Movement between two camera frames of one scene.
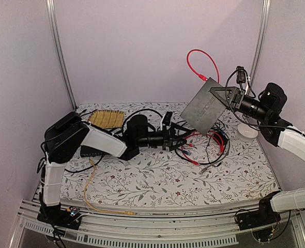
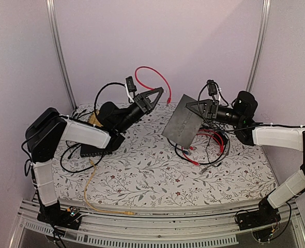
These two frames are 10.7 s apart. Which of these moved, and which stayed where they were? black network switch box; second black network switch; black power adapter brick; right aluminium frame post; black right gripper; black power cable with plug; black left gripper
Moved: black network switch box; black power cable with plug; black left gripper; black right gripper
Stayed: black power adapter brick; second black network switch; right aluminium frame post
